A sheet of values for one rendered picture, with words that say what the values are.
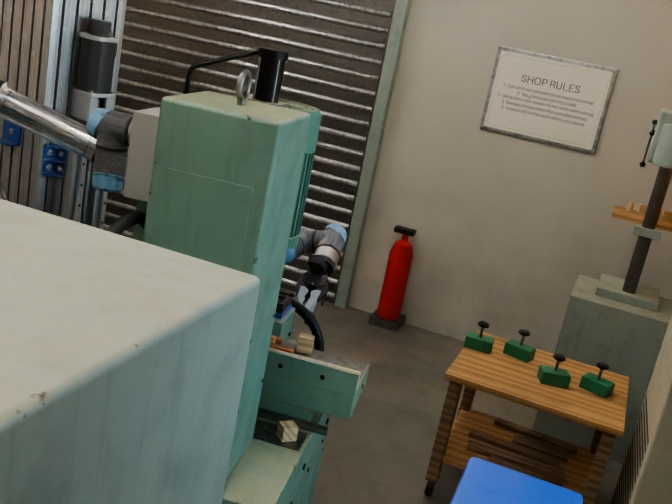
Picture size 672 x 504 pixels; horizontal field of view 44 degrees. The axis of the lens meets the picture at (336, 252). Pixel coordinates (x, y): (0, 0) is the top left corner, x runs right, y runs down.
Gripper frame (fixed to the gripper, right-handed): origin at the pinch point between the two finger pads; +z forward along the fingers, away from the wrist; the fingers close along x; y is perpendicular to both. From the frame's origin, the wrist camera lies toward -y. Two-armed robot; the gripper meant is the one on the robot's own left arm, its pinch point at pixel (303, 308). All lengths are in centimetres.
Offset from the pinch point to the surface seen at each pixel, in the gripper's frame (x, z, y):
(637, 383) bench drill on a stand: -128, -105, 120
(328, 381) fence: -17.4, 38.1, -23.3
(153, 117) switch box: 18, 39, -88
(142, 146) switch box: 20, 41, -83
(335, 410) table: -20.3, 41.3, -17.7
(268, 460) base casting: -11, 61, -22
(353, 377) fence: -23, 37, -26
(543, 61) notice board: -56, -259, 61
